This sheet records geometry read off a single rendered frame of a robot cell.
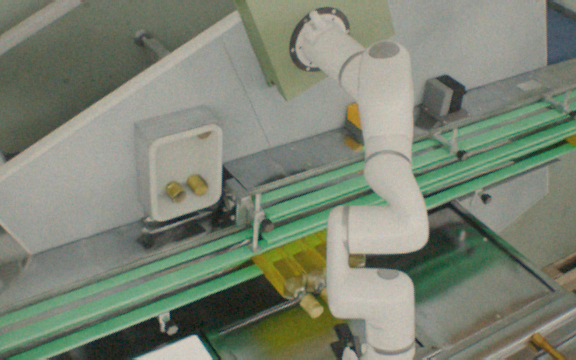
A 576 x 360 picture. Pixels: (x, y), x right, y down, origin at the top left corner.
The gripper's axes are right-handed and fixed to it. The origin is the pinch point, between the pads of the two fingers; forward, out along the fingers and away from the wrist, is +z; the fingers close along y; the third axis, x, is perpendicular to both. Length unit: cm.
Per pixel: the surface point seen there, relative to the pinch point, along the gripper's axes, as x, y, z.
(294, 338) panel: 4.9, -13.0, 13.0
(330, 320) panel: -5.5, -12.7, 16.3
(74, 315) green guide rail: 54, 3, 17
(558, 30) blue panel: -125, 16, 106
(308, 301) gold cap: 3.8, 1.4, 11.0
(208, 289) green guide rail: 23.3, -3.9, 24.4
